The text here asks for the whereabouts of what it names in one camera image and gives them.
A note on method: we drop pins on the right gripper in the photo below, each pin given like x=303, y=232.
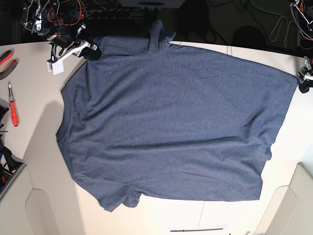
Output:
x=66, y=40

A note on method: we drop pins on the blue t-shirt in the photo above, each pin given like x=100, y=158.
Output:
x=168, y=121

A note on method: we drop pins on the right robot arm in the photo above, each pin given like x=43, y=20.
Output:
x=41, y=17

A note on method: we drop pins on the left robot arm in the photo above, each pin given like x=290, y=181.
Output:
x=302, y=13

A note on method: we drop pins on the red lit power strip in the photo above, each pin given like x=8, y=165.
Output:
x=105, y=14

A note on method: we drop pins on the orange grey pliers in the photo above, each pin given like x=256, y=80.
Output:
x=9, y=63

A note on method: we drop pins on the orange handled screwdriver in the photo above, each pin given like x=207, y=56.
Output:
x=14, y=114

